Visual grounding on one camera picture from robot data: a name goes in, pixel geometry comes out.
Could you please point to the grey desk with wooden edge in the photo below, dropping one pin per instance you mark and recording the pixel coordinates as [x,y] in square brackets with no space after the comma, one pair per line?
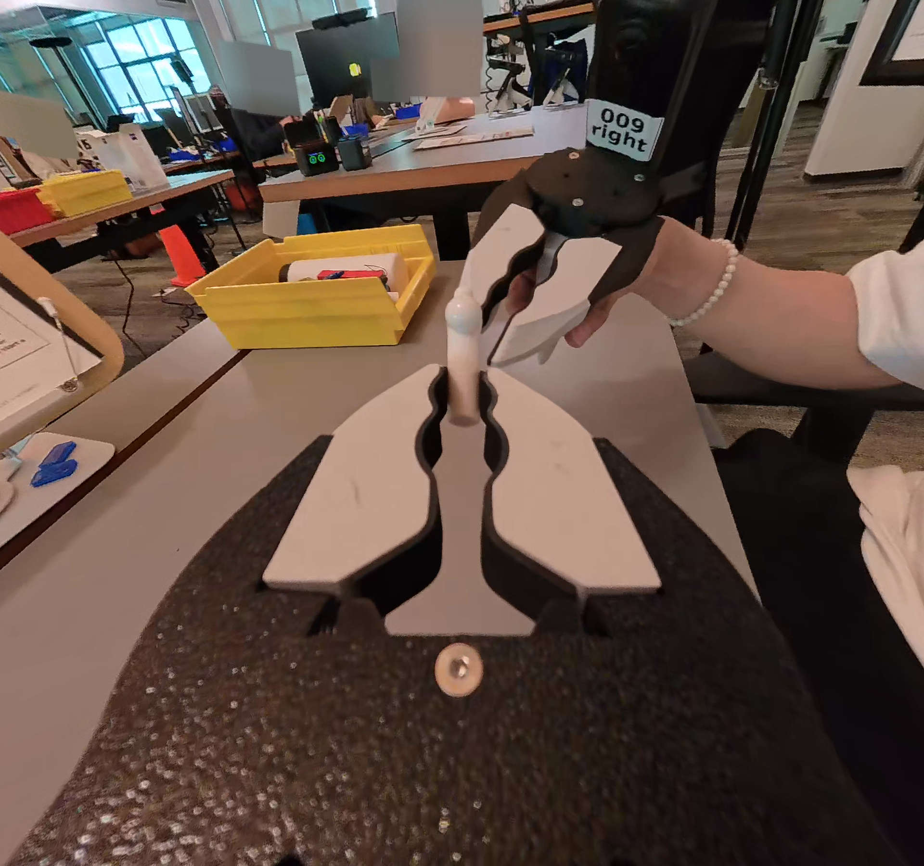
[419,159]

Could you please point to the person's right forearm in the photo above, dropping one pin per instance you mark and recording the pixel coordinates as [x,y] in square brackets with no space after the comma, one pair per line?
[794,325]

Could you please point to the orange traffic cone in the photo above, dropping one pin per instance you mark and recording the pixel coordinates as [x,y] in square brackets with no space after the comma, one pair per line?
[181,253]

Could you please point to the black television screen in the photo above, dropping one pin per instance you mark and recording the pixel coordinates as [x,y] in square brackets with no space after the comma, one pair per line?
[347,65]

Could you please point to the paper sheet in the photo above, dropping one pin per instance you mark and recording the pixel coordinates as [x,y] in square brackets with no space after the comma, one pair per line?
[474,134]

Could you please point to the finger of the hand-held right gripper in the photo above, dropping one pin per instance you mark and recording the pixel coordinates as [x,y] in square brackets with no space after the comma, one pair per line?
[563,296]
[498,253]

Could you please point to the instruction sheet board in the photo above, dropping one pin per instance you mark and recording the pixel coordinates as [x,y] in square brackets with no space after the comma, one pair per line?
[36,347]

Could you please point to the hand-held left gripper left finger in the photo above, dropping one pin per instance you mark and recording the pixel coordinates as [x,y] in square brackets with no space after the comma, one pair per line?
[354,513]

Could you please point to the small black box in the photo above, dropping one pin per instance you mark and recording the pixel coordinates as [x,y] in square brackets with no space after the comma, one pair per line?
[354,152]

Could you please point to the black tripod stand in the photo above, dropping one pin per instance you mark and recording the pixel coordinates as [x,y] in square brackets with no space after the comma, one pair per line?
[780,87]

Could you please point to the black clock with green display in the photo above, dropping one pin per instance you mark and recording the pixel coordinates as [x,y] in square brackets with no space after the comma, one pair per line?
[314,156]

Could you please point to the person's right hand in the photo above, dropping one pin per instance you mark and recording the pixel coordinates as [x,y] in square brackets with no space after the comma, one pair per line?
[657,267]

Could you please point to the yellow plastic bin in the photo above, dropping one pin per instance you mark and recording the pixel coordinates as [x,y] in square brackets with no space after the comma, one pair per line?
[87,191]
[289,311]

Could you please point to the white stand base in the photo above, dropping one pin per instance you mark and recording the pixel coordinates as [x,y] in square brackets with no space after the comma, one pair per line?
[36,491]

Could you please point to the red plastic bin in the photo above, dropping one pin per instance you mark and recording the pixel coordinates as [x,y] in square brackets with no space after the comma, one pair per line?
[22,210]

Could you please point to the blue clip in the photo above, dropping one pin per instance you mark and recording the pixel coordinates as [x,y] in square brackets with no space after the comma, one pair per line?
[55,462]

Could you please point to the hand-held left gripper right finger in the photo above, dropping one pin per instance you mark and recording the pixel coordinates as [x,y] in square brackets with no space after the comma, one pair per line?
[571,513]

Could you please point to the white cylinder with black cap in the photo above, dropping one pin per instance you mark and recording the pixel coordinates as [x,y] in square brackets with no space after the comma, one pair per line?
[347,272]

